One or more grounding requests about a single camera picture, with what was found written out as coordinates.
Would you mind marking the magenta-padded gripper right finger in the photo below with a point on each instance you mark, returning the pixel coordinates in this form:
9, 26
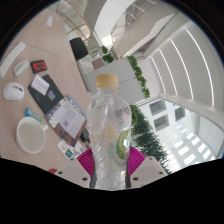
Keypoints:
150, 170

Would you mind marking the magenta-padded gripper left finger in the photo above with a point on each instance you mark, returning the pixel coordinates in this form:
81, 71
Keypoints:
70, 172

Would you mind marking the clear bottle with yellow cap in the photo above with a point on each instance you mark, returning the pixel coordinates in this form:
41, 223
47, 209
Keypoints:
108, 133

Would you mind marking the colourful sticker sheet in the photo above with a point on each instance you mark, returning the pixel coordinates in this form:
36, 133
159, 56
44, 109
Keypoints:
68, 150

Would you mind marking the row of green hedge plants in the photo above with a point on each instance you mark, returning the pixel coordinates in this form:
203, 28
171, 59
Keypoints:
148, 140

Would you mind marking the purple print booklet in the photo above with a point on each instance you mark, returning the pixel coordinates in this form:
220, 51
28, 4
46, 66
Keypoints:
68, 118

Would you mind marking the white mug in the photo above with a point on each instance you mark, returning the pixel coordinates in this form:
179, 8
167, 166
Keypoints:
30, 135

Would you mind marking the green snack packet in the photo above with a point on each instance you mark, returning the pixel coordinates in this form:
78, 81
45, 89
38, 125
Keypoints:
33, 115

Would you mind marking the ceiling light strips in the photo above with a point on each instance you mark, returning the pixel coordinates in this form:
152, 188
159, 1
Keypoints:
180, 70

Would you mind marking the small red and black box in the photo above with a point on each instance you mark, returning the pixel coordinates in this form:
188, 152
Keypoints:
38, 66

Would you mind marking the white computer mouse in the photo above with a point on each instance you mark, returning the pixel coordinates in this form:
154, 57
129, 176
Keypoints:
21, 68

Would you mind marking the small potted plants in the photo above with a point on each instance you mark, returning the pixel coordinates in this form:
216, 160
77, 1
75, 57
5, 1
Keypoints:
107, 55

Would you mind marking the black chair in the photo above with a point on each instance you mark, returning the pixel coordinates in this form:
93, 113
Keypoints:
79, 48

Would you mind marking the white power strip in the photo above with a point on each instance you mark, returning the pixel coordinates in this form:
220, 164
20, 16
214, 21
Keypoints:
11, 58

